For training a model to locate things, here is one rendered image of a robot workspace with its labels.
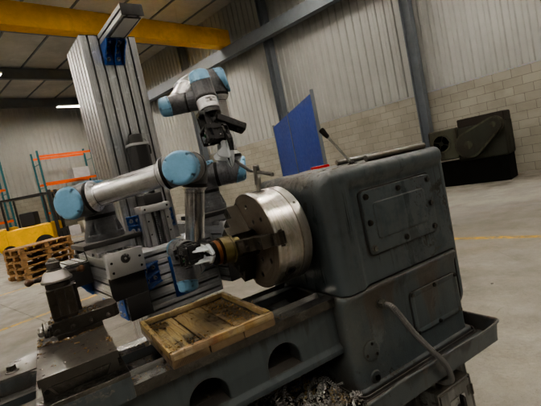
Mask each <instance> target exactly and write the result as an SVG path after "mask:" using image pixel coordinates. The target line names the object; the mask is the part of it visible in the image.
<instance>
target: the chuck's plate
mask: <svg viewBox="0 0 541 406"><path fill-rule="evenodd" d="M268 189H274V190H275V191H277V192H278V193H280V194H281V195H282V196H283V197H284V198H285V199H286V200H287V202H288V203H289V205H290V206H291V207H292V209H293V211H294V213H295V215H296V217H297V220H298V222H299V226H300V229H301V232H302V236H303V241H304V262H303V266H302V268H301V271H300V273H299V274H298V275H297V276H301V275H303V274H304V273H305V272H306V271H307V270H308V268H309V266H310V264H311V261H312V233H311V230H310V226H309V224H308V220H307V217H306V215H305V213H304V211H303V209H302V207H301V205H300V204H299V202H298V201H297V200H296V199H295V197H294V196H293V195H292V194H291V193H289V192H288V191H287V190H286V189H284V188H281V187H279V186H275V187H270V188H268ZM297 276H296V277H297Z"/></svg>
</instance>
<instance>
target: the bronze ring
mask: <svg viewBox="0 0 541 406"><path fill-rule="evenodd" d="M238 240H240V238H239V237H233V238H232V236H231V235H229V234H225V235H224V237H220V238H217V239H216V240H214V241H211V242H210V243H209V244H210V245H211V246H212V248H213V249H214V251H215V255H216V258H215V260H214V262H213V264H214V265H220V264H227V263H236V262H237V257H238V256H239V255H242V253H241V254H238V253H237V246H236V243H235V241H238Z"/></svg>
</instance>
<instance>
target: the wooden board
mask: <svg viewBox="0 0 541 406"><path fill-rule="evenodd" d="M218 299H222V300H220V301H218V302H219V303H220V304H218V302H217V304H215V302H216V301H217V300H218ZM224 300H225V301H226V302H229V305H231V306H230V307H229V305H226V304H227V303H226V302H225V301H224ZM214 301H215V302H214ZM223 301H224V302H225V303H223ZM210 302H211V303H213V302H214V304H211V303H210ZM208 304H210V305H211V306H212V307H211V308H210V306H209V305H208ZM222 304H223V307H222V308H223V309H221V310H220V311H219V308H220V307H221V306H222ZM202 305H203V306H202ZM207 305H208V306H207ZM213 305H214V306H215V305H216V306H215V307H213ZM218 305H219V308H218V310H216V308H217V306H218ZM206 306H207V307H206ZM225 306H226V307H225ZM235 306H238V307H235ZM199 307H200V308H199ZM234 307H235V308H234ZM212 308H215V310H214V309H212ZM227 308H228V309H227ZM239 308H241V309H240V310H239ZM206 309H207V311H205V310H206ZM226 309H227V310H228V311H227V310H226ZM188 310H190V312H189V311H188ZM209 310H211V311H212V313H210V311H209ZM230 310H231V311H230ZM242 310H246V311H248V312H249V311H250V314H249V315H248V312H246V311H242ZM186 311H187V312H186ZM202 311H203V312H202ZM236 311H238V312H236ZM218 312H219V313H218ZM230 312H232V313H230ZM189 313H190V314H189ZM217 313H218V314H217ZM233 313H234V314H233ZM235 313H236V314H235ZM182 314H183V315H182ZM198 314H199V315H198ZM226 314H229V315H228V316H229V317H227V315H226ZM232 314H233V316H231V315H232ZM245 314H246V315H245ZM255 314H256V315H255ZM179 315H180V317H179ZM224 315H225V317H224ZM244 315H245V316H244ZM252 315H253V318H252V317H249V316H252ZM176 316H177V317H176ZM235 316H236V317H235ZM172 317H173V318H172ZM233 317H234V318H235V319H236V320H234V319H233ZM240 317H241V319H237V318H240ZM242 317H243V318H242ZM168 318H170V319H168ZM191 318H192V319H191ZM249 318H250V319H249ZM230 319H231V321H228V320H230ZM244 319H245V320H244ZM159 322H160V323H159ZM177 322H178V323H177ZM227 322H228V323H227ZM230 322H231V323H230ZM155 323H158V324H155ZM193 323H194V324H193ZM139 324H140V327H141V331H142V334H143V335H144V336H145V338H146V339H147V340H148V341H149V342H150V343H151V345H152V346H153V347H154V348H155V349H156V350H157V351H158V352H159V353H160V354H161V355H162V356H163V358H164V359H165V360H166V361H167V363H168V364H170V366H171V367H172V368H173V369H174V370H175V369H177V368H179V367H182V366H184V365H186V364H189V363H191V362H194V361H196V360H197V359H199V358H203V357H204V356H206V355H209V354H211V352H212V353H214V352H216V351H218V350H221V349H223V348H225V347H227V346H230V345H232V344H234V343H236V342H239V341H241V340H243V339H245V338H248V337H249V336H251V335H254V334H256V333H258V332H261V331H263V330H265V329H268V328H270V327H271V326H274V325H275V319H274V314H273V313H272V312H271V311H270V310H268V309H265V308H262V307H261V308H260V307H259V306H257V305H255V304H252V303H250V302H247V301H245V300H242V299H240V298H238V297H236V296H233V295H231V296H230V294H227V293H225V292H219V293H218V294H215V295H212V296H209V297H205V298H203V299H200V300H197V301H194V302H192V303H190V304H186V305H184V306H181V307H179V308H176V309H173V310H170V311H167V312H165V313H161V314H159V315H156V316H154V317H150V318H147V319H146V320H143V321H140V322H139ZM151 324H153V325H151ZM165 324H166V325H165ZM169 324H170V325H169ZM178 324H180V325H178ZM231 324H232V325H231ZM149 325H151V327H150V326H149ZM152 326H153V328H152ZM161 326H162V327H161ZM156 327H158V328H156ZM222 328H224V329H222ZM161 329H164V330H161ZM148 330H149V331H148ZM202 331H203V332H202ZM207 331H208V332H207ZM156 332H157V333H156ZM198 333H199V334H198ZM203 334H204V335H203ZM206 334H207V336H206V337H205V335H206ZM191 335H192V336H191ZM195 336H197V337H195ZM198 336H200V337H198ZM192 337H195V338H194V339H196V340H194V341H193V342H190V341H189V340H193V339H192ZM202 338H204V339H202ZM178 339H179V340H178ZM188 339H189V340H188ZM198 339H199V340H198ZM200 339H201V340H200ZM180 340H182V342H181V341H180ZM174 343H175V344H174ZM177 343H178V344H177ZM190 343H194V344H190ZM161 344H162V345H161ZM170 346H172V347H171V348H170V349H168V348H169V347H170ZM177 346H180V347H177ZM174 349H175V351H174ZM177 349H178V350H177ZM210 351H211V352H210ZM170 353H171V354H170Z"/></svg>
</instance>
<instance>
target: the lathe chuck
mask: <svg viewBox="0 0 541 406"><path fill-rule="evenodd" d="M261 191H264V192H261V193H255V192H256V191H253V192H249V193H243V194H241V195H239V196H238V197H237V198H236V199H235V202H236V204H237V207H238V208H239V210H240V212H241V213H242V216H243V217H244V219H245V221H246V224H247V225H248V227H251V228H253V229H254V230H255V233H253V234H252V235H247V237H244V238H248V237H251V236H255V235H258V234H274V233H277V232H278V230H281V231H282V232H283V236H284V239H285V243H284V246H282V245H279V246H273V247H270V248H267V249H265V250H260V253H259V254H257V255H256V269H255V283H256V284H258V285H260V286H262V287H264V288H270V287H273V286H275V285H277V284H281V283H283V282H285V281H288V280H291V279H294V278H295V277H296V276H297V275H298V274H299V273H300V271H301V268H302V266H303V262H304V241H303V236H302V232H301V229H300V226H299V222H298V220H297V217H296V215H295V213H294V211H293V209H292V207H291V206H290V205H289V203H288V202H287V200H286V199H285V198H284V197H283V196H282V195H281V194H280V193H278V192H277V191H275V190H274V189H271V188H264V189H261ZM244 238H240V240H241V239H244ZM291 267H294V268H295V270H294V271H293V272H292V273H291V274H289V275H286V272H287V270H288V269H289V268H291Z"/></svg>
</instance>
